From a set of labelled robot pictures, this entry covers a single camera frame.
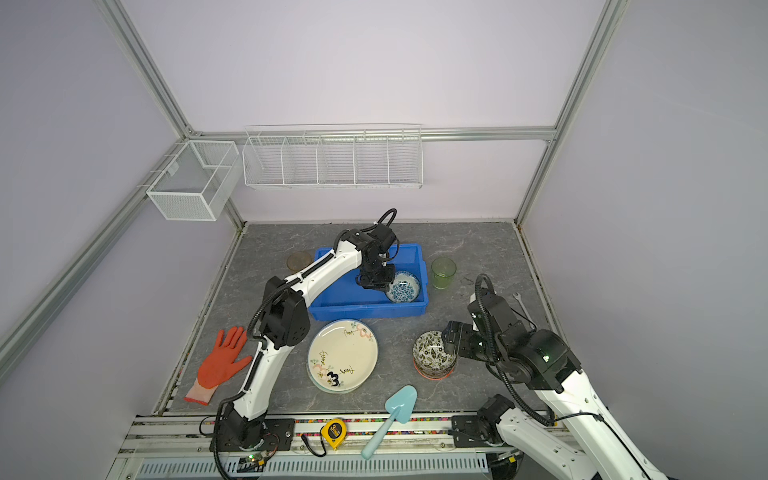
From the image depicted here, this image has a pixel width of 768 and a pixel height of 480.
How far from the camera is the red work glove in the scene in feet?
2.70

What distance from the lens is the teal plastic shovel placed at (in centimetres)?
74

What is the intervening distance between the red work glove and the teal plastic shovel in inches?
17.1
